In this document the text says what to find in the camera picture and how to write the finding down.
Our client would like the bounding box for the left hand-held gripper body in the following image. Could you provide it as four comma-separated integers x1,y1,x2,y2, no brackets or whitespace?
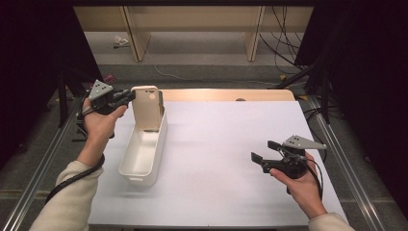
84,79,129,116

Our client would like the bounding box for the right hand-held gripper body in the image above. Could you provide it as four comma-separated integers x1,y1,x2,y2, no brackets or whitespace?
260,134,328,181

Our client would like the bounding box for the beige phone case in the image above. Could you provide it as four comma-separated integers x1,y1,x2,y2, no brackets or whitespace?
130,85,165,132

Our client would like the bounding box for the dark translucent phone case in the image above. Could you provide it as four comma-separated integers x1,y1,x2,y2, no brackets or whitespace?
157,90,166,114

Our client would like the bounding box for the white plastic bin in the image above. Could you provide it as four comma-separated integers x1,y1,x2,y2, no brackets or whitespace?
117,105,168,187

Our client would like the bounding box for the person's left hand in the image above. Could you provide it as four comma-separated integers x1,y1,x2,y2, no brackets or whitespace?
81,97,129,142

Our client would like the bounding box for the person's right hand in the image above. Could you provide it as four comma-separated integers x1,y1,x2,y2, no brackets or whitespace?
268,150,328,220

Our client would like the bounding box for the white table cover sheet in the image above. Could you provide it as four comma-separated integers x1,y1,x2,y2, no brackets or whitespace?
88,99,349,227

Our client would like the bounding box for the crumpled white paper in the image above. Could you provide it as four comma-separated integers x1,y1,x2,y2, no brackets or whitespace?
113,35,130,49

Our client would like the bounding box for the black metal stand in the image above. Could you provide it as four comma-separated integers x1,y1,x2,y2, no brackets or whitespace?
275,62,332,125

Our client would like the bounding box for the dark curtain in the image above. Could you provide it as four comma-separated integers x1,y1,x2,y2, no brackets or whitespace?
0,0,105,167
293,0,408,220

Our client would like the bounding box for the light wooden bench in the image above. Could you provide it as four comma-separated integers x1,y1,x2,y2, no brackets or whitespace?
73,5,315,63

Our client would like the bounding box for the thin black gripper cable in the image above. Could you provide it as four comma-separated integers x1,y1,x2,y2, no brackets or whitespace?
278,143,324,201

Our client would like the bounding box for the aluminium floor rail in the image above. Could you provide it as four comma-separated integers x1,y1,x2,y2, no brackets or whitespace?
304,95,388,231
0,95,85,231

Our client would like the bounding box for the thick black gripper cable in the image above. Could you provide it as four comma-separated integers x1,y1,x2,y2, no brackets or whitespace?
44,95,106,204

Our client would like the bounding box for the black cable bundle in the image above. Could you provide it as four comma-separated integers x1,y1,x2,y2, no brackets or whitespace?
259,5,309,70

